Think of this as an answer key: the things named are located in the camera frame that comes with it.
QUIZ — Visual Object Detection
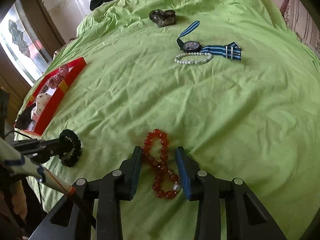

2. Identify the black coil hair tie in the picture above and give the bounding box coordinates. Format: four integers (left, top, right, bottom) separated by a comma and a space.
58, 128, 83, 168

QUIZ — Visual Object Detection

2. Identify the red bead bracelet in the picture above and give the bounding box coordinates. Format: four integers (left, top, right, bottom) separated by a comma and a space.
141, 128, 182, 200

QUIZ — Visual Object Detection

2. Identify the dark grey scrunchie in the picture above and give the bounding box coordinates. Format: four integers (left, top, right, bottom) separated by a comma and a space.
149, 9, 176, 28

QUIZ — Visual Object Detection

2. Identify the pale green bead bracelet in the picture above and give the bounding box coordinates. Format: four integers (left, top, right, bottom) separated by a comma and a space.
173, 51, 213, 66

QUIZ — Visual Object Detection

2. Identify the white patterned pole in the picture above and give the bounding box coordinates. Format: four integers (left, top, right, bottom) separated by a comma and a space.
1, 139, 75, 196

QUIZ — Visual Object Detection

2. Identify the striped floral bedding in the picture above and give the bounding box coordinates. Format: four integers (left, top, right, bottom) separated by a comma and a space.
280, 0, 319, 57

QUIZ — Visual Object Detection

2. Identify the blue striped strap watch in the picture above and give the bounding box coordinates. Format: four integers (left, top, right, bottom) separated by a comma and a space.
176, 20, 242, 61

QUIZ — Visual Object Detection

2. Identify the green bed sheet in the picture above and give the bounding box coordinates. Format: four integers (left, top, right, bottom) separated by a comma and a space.
15, 0, 320, 240

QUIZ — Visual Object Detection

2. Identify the red tray white inside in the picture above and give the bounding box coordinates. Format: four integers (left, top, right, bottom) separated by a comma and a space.
14, 57, 87, 136

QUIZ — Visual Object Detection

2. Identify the white cherry print scrunchie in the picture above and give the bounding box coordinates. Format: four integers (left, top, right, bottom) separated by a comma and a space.
31, 93, 52, 122

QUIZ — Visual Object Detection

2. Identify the red plaid scrunchie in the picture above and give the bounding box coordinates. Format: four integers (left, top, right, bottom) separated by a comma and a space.
47, 65, 69, 89

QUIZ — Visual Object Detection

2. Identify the window with bars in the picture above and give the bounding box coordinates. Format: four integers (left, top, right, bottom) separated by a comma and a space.
1, 0, 53, 86

